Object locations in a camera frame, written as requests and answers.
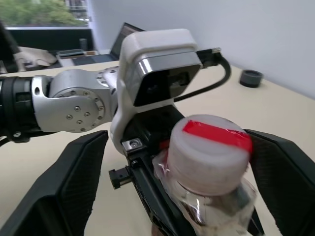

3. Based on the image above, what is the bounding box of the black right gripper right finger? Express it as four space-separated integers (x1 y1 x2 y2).
245 128 315 236

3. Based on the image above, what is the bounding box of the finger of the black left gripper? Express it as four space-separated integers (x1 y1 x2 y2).
247 208 265 236
131 157 195 236

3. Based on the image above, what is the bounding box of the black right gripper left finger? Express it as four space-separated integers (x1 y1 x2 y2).
0 130 109 236

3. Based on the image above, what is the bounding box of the clear plastic drink bottle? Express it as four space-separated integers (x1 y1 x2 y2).
152 149 259 236

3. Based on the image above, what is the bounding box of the white bottle cap red tape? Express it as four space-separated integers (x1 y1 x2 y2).
168 114 254 196

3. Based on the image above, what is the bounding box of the dark laptop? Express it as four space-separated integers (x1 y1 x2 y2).
94 22 148 66

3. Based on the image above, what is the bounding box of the black flat tray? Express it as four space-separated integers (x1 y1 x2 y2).
56 48 85 59

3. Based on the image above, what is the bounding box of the beige cloth bundle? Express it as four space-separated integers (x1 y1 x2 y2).
13 46 60 72

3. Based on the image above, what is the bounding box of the window with trees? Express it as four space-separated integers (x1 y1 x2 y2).
0 0 94 29

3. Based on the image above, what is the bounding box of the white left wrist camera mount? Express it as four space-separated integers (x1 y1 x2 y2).
110 29 204 155

